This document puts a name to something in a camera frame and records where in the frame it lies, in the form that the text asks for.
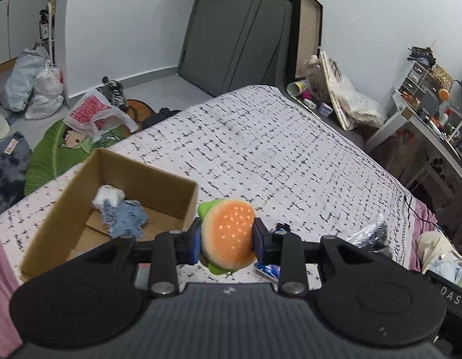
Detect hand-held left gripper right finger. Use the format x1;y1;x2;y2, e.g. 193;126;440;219
252;217;398;299

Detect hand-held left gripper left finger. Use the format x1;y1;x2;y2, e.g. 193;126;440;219
79;217;205;299

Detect hamburger plush toy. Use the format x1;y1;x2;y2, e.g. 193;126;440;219
197;198;258;276

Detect brown cardboard box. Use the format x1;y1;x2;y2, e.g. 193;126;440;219
19;147;200;285

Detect blue and white plush toy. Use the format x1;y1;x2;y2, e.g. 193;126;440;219
99;198;150;242

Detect small white soft pouch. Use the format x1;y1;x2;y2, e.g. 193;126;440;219
91;185;126;210

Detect blue tissue packet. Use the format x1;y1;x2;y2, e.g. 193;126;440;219
254;261;282;281

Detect light blue patterned cloth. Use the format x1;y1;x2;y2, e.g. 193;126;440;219
427;252;462;291

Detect cream cloth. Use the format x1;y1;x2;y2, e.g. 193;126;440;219
414;230;460;274

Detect white black-dashed printed blanket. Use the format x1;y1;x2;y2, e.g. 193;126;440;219
0;84;413;289

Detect black bag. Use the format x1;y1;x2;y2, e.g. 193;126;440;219
140;107;181;130

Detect brown round mat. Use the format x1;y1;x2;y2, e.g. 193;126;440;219
124;99;155;124

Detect paper cup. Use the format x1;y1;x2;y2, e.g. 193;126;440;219
287;79;310;98

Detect red-print plastic bag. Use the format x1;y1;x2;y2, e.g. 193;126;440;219
63;89;136;143

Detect green leaf rug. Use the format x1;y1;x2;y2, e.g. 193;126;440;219
24;119;123;195

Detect cream tote bag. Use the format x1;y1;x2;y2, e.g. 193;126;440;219
318;48;387;132

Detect beige plush figure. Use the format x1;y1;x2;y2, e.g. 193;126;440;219
303;54;322;79

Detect white desk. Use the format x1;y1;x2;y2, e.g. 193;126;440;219
365;91;462;211

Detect pink bed sheet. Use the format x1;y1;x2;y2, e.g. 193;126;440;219
0;194;442;349

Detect dark tie-dye cloth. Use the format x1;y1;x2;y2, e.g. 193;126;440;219
0;131;33;221

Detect white plastic bag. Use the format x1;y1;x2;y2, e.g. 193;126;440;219
25;59;65;121

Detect brown framed board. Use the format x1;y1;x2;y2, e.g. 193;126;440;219
287;0;323;87

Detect grey door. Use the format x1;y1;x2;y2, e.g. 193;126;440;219
177;0;303;98

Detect small drawer organizer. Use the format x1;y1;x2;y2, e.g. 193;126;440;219
399;59;437;98

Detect wicker basket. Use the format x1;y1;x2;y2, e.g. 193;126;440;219
431;63;455;89

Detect grey plastic bag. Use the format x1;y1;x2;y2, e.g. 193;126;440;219
0;46;50;112

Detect white rack with bottle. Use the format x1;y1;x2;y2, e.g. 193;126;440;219
38;1;56;68

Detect white lower cabinet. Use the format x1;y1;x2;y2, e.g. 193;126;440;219
0;0;59;70

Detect black cable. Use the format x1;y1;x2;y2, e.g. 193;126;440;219
402;194;446;229

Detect black strappy shoes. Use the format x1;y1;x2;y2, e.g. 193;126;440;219
98;76;129;109

